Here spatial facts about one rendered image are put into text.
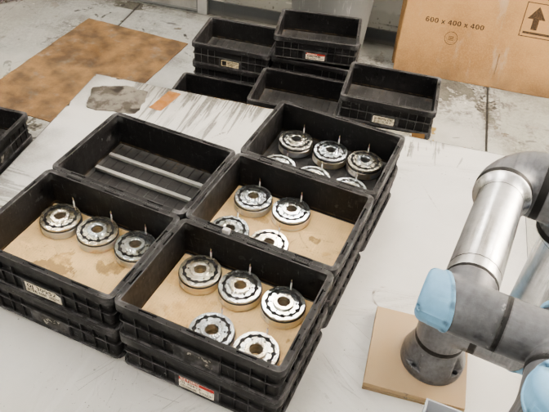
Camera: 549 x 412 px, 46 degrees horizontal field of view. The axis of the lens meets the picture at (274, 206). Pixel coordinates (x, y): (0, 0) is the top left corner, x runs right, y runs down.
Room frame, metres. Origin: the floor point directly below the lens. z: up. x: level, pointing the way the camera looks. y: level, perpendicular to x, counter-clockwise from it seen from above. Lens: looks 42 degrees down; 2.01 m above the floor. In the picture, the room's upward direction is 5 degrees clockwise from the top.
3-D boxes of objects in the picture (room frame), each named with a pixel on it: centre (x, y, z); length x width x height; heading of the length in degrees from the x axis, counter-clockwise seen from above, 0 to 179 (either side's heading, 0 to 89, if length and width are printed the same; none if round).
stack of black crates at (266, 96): (2.48, -0.06, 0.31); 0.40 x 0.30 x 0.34; 78
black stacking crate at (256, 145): (1.48, -0.13, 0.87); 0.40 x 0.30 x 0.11; 69
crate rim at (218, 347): (0.92, 0.09, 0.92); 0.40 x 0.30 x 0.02; 69
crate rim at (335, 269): (1.20, -0.02, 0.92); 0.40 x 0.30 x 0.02; 69
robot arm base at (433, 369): (0.93, -0.41, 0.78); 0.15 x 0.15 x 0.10
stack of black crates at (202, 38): (2.95, 0.25, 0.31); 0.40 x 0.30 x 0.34; 78
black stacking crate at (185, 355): (0.92, 0.09, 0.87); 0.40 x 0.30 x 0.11; 69
